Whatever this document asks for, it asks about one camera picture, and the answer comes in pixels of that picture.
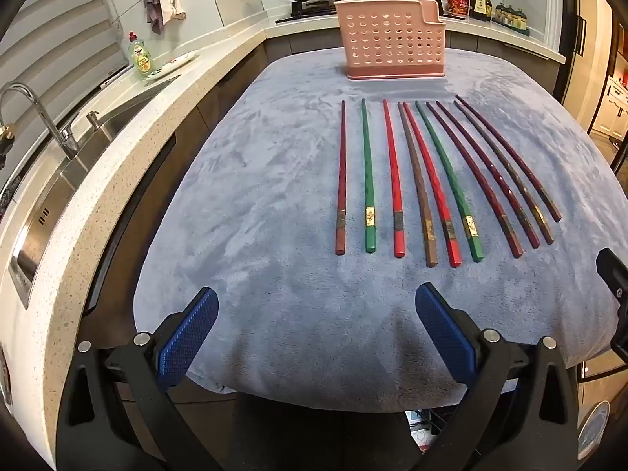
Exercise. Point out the bright red chopstick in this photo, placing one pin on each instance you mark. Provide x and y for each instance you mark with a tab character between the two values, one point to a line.
392	181
431	186

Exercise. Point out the chrome sink soap dispenser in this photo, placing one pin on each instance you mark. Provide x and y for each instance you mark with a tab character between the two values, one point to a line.
92	120

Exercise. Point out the glass sliding door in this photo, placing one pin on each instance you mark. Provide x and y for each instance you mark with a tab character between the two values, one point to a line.
593	34

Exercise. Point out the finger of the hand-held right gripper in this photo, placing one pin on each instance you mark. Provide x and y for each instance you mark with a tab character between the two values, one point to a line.
613	270

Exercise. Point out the white window blind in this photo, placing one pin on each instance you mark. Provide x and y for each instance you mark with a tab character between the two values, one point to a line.
54	24

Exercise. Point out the grey-blue fleece table cloth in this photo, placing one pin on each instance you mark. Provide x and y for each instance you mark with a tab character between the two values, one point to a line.
274	196

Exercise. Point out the stainless steel sink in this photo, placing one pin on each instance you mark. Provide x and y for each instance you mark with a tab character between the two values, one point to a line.
64	181

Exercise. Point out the green chopstick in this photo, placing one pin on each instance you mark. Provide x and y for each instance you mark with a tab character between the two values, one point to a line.
367	181
449	181

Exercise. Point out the pink perforated utensil holder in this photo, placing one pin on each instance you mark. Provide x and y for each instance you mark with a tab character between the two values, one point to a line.
390	39

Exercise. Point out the chrome sink faucet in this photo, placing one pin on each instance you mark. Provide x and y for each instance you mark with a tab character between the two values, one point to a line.
54	122

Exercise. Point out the black gas stove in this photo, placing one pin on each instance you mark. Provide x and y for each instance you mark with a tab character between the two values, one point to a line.
314	10

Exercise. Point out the green dish soap bottle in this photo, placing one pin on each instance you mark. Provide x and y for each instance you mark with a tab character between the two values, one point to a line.
140	56

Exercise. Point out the red instant noodle cup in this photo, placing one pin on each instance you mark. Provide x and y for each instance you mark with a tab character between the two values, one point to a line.
458	4

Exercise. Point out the dark red chopstick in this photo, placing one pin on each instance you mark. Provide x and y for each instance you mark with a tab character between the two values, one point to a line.
341	181

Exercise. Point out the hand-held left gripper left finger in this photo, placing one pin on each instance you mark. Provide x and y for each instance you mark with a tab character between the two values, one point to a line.
189	333

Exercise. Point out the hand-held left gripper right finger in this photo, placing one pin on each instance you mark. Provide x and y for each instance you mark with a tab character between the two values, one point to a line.
444	328

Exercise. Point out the set of small seasoning bottles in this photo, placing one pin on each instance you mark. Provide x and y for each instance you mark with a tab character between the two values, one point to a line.
512	18

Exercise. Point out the floral plate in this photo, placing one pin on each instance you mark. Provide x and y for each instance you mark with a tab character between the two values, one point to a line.
174	63

